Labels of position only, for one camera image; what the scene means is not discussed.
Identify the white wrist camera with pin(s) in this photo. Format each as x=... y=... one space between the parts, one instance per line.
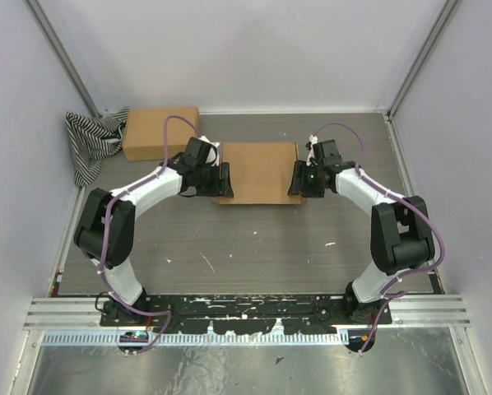
x=313 y=140
x=213 y=157

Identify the brown cardboard box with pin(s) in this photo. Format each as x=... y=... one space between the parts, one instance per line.
x=144 y=133

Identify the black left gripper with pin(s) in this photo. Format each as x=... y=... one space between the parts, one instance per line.
x=220 y=186

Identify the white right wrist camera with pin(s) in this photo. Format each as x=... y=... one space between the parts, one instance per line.
x=313 y=140

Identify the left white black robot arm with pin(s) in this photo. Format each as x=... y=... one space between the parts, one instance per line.
x=105 y=231

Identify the aluminium front rail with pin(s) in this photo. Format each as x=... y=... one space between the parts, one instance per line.
x=408 y=311

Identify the left aluminium corner post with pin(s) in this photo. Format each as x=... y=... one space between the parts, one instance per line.
x=51 y=23

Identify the slotted grey cable duct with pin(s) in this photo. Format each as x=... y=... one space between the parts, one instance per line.
x=140 y=338

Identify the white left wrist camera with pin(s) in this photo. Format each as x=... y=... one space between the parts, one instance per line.
x=213 y=157

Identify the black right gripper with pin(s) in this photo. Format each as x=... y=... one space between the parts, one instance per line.
x=299 y=182

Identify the right aluminium corner post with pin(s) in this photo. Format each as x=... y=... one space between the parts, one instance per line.
x=430 y=42

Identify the aluminium corner post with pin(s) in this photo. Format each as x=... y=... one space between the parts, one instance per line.
x=430 y=42
x=51 y=23

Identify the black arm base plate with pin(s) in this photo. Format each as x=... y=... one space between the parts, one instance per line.
x=242 y=314

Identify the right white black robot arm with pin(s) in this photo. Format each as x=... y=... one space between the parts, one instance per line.
x=400 y=238

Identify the black white striped cloth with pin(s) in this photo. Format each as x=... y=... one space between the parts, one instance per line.
x=92 y=140

